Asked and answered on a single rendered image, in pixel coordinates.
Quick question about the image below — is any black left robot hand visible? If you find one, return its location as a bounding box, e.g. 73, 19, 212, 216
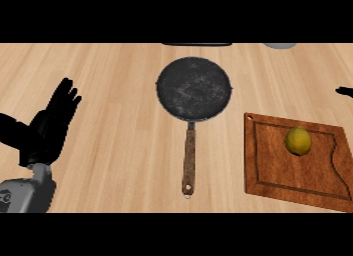
0, 77, 83, 168

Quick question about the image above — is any yellow lemon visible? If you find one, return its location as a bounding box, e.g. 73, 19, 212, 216
284, 125, 314, 157

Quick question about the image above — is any brown wooden cutting board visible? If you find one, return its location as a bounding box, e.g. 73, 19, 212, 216
243, 112, 353, 214

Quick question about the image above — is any dark frying pan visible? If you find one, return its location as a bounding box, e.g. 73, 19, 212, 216
156, 56, 234, 200

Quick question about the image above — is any grey round object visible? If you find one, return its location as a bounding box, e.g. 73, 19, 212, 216
262, 42, 299, 50

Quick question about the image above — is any dark flat object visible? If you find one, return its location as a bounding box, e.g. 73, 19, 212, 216
160, 42, 234, 47

